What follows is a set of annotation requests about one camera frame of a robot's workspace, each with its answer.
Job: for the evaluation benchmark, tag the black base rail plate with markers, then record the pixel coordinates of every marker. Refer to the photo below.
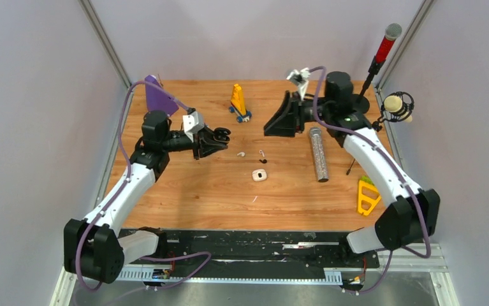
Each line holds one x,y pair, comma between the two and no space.
276,257

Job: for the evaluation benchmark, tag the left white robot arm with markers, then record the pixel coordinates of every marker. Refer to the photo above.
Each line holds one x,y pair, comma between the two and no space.
92,245

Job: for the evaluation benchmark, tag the black earbud charging case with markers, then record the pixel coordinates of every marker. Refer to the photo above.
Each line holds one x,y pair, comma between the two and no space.
222,134

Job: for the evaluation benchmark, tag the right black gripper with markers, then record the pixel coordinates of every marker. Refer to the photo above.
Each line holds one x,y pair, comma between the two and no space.
292,122

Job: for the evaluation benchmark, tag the yellow blue toy car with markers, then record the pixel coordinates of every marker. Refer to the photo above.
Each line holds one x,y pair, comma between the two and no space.
237,105

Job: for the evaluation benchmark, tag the purple plastic wedge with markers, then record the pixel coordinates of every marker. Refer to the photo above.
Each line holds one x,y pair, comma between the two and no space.
158,99

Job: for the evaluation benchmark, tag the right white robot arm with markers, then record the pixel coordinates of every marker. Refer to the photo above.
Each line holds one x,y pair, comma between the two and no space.
411,211

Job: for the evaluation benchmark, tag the yellow plastic handle tool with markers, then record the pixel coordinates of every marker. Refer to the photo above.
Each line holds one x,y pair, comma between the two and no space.
368,196

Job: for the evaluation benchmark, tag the white earbud charging case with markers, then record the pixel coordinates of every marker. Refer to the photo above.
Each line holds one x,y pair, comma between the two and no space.
259,175

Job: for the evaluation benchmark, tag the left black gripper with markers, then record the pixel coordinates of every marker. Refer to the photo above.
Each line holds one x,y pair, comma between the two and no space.
208,145

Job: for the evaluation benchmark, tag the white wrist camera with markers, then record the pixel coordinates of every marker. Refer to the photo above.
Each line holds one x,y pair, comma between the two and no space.
300,78
192,124

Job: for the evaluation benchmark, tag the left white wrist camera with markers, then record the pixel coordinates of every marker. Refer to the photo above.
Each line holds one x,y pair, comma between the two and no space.
192,124

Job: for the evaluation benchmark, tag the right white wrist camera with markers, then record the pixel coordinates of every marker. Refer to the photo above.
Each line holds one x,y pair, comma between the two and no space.
300,78

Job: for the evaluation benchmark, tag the beige microphone shock mount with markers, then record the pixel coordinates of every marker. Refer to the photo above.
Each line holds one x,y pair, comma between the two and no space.
397,107

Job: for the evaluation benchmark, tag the glitter silver microphone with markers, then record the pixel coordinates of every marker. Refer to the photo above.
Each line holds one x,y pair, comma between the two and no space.
318,154

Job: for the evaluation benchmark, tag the red microphone on stand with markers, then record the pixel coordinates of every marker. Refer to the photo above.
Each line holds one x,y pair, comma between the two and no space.
375,59

